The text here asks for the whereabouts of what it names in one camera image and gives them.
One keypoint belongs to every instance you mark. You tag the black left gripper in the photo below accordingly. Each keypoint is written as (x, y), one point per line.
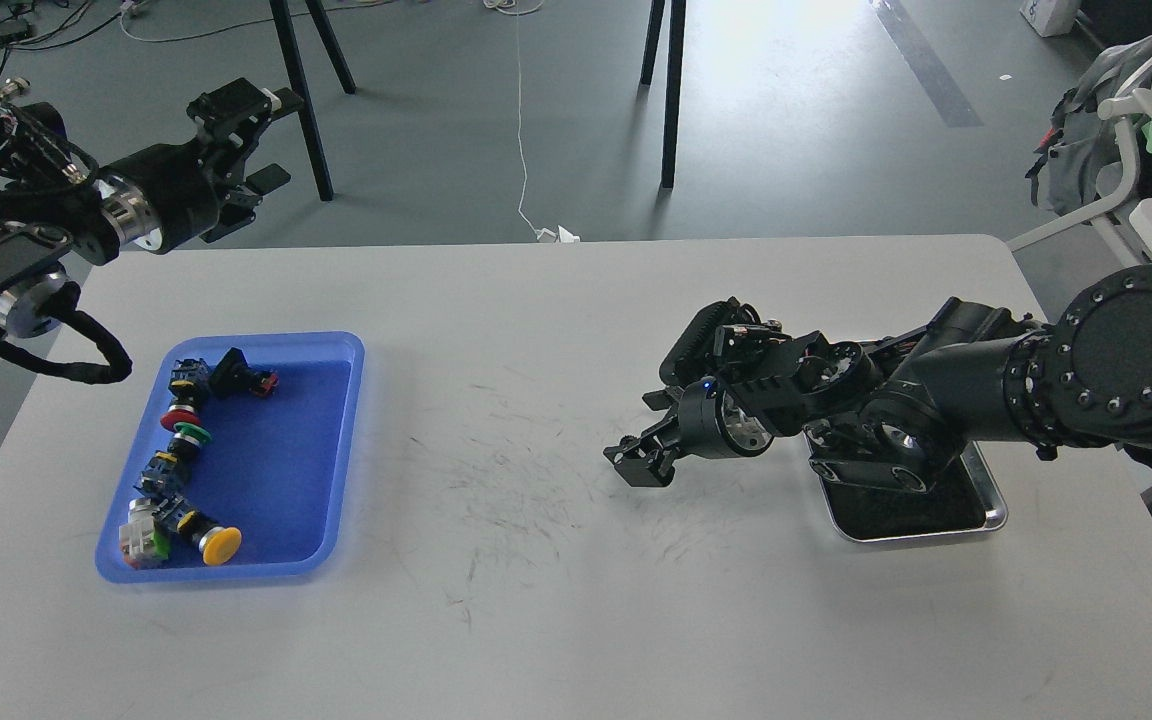
(159, 197)

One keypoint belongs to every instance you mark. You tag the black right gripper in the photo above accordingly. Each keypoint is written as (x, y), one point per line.
(707, 423)

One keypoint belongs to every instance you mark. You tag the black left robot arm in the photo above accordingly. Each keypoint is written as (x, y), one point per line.
(55, 199)

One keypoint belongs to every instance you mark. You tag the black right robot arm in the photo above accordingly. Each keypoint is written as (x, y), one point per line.
(893, 414)

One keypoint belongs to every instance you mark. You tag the blue plastic tray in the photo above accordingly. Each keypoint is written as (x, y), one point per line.
(276, 469)

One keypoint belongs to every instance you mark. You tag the silver metal tray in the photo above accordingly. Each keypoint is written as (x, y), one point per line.
(867, 505)

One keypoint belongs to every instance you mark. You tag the black stand legs left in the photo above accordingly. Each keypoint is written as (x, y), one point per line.
(282, 19)

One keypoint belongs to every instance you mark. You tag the black stand legs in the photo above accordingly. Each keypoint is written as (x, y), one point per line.
(674, 66)
(282, 19)

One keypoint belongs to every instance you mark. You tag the red green push button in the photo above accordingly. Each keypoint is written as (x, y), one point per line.
(183, 417)

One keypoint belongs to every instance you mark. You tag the black stand legs right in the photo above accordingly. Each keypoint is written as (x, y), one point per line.
(674, 66)

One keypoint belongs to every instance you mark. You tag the yellow mushroom push button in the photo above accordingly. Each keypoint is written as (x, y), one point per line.
(217, 544)

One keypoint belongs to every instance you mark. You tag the white rolling chair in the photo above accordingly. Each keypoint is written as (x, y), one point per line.
(1089, 163)

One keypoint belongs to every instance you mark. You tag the black red switch component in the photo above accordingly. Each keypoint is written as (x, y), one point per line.
(233, 375)

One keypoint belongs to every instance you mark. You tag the blue yellow switch block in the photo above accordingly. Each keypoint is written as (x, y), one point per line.
(189, 381)

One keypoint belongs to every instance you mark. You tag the green white switch block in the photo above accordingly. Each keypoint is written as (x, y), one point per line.
(142, 543)

